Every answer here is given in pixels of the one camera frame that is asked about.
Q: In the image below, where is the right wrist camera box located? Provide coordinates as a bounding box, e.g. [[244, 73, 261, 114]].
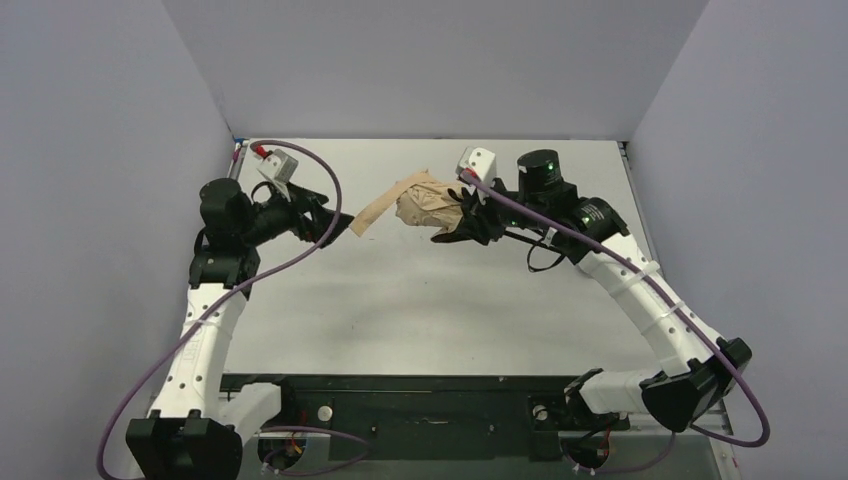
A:
[[455, 146, 497, 188]]

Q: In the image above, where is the aluminium rail base frame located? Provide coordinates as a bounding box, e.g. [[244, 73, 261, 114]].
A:
[[125, 389, 743, 480]]

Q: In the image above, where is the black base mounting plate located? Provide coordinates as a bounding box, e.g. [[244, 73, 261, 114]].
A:
[[247, 390, 630, 464]]

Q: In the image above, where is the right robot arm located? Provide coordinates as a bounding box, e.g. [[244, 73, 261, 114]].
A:
[[455, 147, 752, 432]]

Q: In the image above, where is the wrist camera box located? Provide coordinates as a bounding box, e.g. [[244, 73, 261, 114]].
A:
[[256, 147, 299, 200], [455, 146, 497, 188]]

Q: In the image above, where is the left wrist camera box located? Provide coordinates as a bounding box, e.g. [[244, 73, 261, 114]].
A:
[[256, 147, 299, 200]]

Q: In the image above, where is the beige folding umbrella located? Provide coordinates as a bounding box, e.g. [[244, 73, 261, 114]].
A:
[[349, 170, 463, 237]]

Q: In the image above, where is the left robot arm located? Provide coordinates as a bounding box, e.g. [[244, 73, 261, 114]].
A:
[[125, 178, 353, 479]]

